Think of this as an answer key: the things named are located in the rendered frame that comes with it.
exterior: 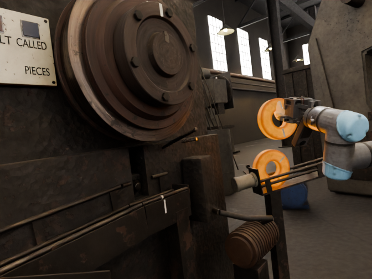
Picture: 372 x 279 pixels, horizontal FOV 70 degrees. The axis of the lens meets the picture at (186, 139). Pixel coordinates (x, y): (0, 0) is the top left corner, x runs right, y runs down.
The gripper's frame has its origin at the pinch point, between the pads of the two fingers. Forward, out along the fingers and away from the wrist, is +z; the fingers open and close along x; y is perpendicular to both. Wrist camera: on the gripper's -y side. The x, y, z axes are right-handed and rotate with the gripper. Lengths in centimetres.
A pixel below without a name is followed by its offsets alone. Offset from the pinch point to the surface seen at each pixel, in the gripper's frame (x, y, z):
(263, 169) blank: 4.6, -22.2, 0.9
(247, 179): 12.5, -24.8, -0.7
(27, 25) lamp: 78, 31, -7
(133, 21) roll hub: 52, 30, -16
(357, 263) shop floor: -69, -99, 14
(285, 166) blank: -5.6, -22.5, 0.8
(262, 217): 12.9, -34.5, -12.8
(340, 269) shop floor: -56, -99, 13
